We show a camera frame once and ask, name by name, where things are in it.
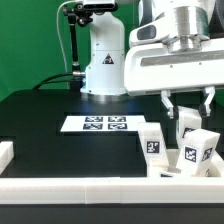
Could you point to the white tag sheet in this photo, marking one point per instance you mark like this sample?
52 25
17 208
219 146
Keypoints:
101 123

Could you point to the white camera on stand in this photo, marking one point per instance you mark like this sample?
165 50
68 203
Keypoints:
100 5

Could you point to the white U-shaped obstacle wall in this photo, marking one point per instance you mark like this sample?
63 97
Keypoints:
105 190

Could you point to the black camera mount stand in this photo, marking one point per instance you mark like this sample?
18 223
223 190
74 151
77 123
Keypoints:
76 16

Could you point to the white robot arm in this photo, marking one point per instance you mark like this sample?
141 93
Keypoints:
105 73

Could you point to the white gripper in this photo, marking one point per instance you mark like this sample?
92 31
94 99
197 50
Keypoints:
171 55

